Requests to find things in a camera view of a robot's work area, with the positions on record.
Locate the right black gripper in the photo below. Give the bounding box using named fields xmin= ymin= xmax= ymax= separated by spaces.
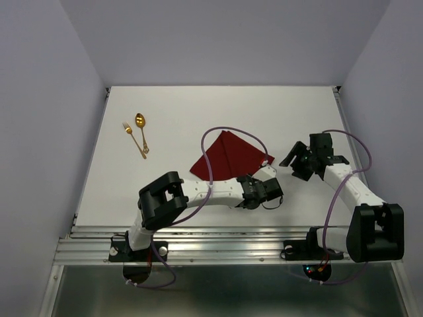
xmin=278 ymin=141 xmax=317 ymax=181

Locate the dark red cloth napkin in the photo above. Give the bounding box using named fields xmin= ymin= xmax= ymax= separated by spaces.
xmin=206 ymin=131 xmax=266 ymax=181

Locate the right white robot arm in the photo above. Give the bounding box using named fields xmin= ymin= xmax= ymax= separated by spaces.
xmin=281 ymin=132 xmax=404 ymax=263

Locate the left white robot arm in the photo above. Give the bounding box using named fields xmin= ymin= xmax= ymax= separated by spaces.
xmin=124 ymin=166 xmax=283 ymax=260

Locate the gold spoon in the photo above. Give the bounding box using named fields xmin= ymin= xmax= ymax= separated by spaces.
xmin=135 ymin=113 xmax=149 ymax=153

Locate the gold fork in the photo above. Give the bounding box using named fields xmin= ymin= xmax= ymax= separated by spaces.
xmin=122 ymin=122 xmax=147 ymax=159

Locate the right aluminium table edge rail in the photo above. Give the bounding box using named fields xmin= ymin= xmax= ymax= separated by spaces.
xmin=331 ymin=86 xmax=365 ymax=170

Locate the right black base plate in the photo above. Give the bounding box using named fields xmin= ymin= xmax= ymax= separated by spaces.
xmin=280 ymin=240 xmax=347 ymax=261

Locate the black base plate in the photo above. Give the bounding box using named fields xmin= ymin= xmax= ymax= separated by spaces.
xmin=108 ymin=240 xmax=159 ymax=263
xmin=280 ymin=240 xmax=347 ymax=261

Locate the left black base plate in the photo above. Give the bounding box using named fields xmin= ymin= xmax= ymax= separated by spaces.
xmin=108 ymin=240 xmax=159 ymax=263

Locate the aluminium mounting rail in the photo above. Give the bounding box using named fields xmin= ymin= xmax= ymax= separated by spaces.
xmin=52 ymin=225 xmax=404 ymax=266

